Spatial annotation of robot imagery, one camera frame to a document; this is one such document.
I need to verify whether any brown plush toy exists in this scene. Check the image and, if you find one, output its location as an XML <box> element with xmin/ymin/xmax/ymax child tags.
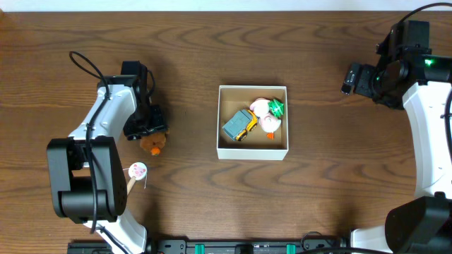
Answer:
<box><xmin>140</xmin><ymin>131</ymin><xmax>168</xmax><ymax>156</ymax></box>

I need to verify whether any white cardboard box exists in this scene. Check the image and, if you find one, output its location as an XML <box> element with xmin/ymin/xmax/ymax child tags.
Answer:
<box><xmin>216</xmin><ymin>85</ymin><xmax>289</xmax><ymax>160</ymax></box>

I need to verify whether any right black cable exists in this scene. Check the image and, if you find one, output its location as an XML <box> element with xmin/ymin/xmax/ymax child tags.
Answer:
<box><xmin>391</xmin><ymin>1</ymin><xmax>452</xmax><ymax>156</ymax></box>

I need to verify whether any left black cable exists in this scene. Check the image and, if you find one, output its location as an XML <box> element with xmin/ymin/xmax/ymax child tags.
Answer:
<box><xmin>68</xmin><ymin>51</ymin><xmax>131</xmax><ymax>254</ymax></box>

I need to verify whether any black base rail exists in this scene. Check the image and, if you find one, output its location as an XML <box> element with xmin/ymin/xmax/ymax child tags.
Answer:
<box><xmin>66</xmin><ymin>236</ymin><xmax>350</xmax><ymax>254</ymax></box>

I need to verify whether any grey yellow toy truck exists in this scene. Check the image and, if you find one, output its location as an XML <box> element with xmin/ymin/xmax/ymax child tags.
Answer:
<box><xmin>222</xmin><ymin>109</ymin><xmax>258</xmax><ymax>141</ymax></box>

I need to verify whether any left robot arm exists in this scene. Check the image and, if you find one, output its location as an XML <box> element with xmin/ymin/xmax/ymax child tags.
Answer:
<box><xmin>47</xmin><ymin>61</ymin><xmax>168</xmax><ymax>253</ymax></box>

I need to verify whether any pink duck toy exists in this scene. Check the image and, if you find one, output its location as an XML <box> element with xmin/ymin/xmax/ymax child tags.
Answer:
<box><xmin>250</xmin><ymin>97</ymin><xmax>282</xmax><ymax>140</ymax></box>

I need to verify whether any white pig rattle drum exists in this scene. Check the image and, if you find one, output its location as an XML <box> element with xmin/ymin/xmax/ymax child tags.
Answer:
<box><xmin>123</xmin><ymin>162</ymin><xmax>148</xmax><ymax>195</ymax></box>

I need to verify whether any black cable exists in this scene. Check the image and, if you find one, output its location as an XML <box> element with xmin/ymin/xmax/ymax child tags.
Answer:
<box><xmin>68</xmin><ymin>51</ymin><xmax>131</xmax><ymax>254</ymax></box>
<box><xmin>391</xmin><ymin>1</ymin><xmax>452</xmax><ymax>156</ymax></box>

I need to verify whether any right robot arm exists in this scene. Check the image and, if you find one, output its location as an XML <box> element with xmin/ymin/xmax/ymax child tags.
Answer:
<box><xmin>341</xmin><ymin>20</ymin><xmax>451</xmax><ymax>253</ymax></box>

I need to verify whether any green spinning top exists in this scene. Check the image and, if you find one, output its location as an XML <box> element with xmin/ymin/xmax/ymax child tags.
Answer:
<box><xmin>268</xmin><ymin>99</ymin><xmax>285</xmax><ymax>119</ymax></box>

